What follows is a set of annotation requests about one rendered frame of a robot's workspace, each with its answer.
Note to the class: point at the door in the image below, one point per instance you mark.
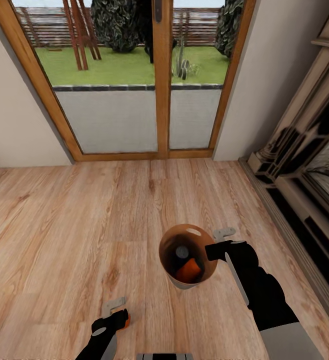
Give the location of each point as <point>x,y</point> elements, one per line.
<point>131,79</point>

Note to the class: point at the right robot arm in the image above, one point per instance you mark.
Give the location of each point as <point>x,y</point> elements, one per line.
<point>282,333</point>

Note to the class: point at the wood fireplace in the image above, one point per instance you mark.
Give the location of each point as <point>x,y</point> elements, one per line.
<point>290,174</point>

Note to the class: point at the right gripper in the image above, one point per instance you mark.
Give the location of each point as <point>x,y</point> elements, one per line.
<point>213,251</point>

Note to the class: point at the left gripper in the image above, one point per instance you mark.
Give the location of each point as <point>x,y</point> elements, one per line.
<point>117,319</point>

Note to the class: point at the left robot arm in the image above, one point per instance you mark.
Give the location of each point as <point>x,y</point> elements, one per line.
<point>103,343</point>

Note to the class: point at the trash can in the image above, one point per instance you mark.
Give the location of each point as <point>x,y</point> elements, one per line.
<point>179,236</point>

